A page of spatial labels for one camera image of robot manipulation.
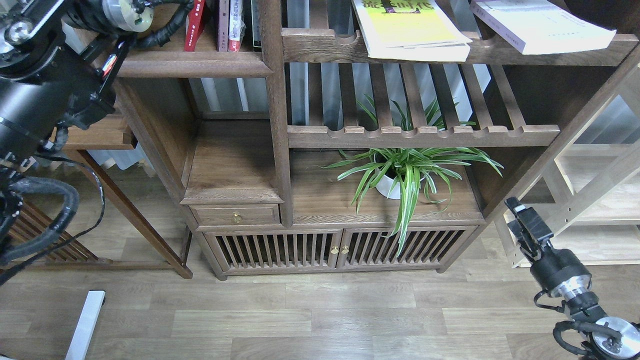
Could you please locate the yellow cover book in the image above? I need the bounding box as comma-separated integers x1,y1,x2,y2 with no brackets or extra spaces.
352,0,471,63

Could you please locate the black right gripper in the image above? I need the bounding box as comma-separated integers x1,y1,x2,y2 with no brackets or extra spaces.
504,197,592,299

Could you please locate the white stand leg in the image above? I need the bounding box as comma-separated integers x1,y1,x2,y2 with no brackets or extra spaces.
65,290,106,360

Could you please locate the right slatted cabinet door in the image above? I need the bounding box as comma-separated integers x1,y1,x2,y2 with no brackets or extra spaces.
330,225,476,271

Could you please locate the dark upright book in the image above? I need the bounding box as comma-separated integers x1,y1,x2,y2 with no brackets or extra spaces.
250,0,262,51

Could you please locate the white lavender book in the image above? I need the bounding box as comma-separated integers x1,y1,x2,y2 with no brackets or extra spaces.
470,0,617,55

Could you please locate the red white upright book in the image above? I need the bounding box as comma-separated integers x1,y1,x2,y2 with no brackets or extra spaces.
227,0,246,52

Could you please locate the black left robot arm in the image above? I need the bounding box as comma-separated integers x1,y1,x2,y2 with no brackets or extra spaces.
0,0,195,283

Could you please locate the green spider plant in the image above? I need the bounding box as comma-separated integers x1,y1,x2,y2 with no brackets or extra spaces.
314,94,505,258

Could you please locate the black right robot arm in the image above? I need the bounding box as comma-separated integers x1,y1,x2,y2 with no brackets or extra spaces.
505,197,640,360

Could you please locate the left slatted cabinet door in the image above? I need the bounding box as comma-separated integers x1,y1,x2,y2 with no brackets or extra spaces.
204,228,343,276

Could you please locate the dark wooden bookshelf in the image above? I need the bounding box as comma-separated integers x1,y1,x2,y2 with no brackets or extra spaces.
116,0,639,280

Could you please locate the red cover book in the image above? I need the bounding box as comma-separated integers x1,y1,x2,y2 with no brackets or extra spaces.
183,0,208,52

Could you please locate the dark slatted wooden chair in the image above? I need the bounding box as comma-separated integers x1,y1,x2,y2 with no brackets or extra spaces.
10,200,98,266

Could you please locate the light wooden shelf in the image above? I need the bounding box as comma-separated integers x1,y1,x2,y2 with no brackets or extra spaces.
523,66,640,265

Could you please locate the slatted cabinet door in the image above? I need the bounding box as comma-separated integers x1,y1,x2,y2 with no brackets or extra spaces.
204,228,343,276
330,225,476,271

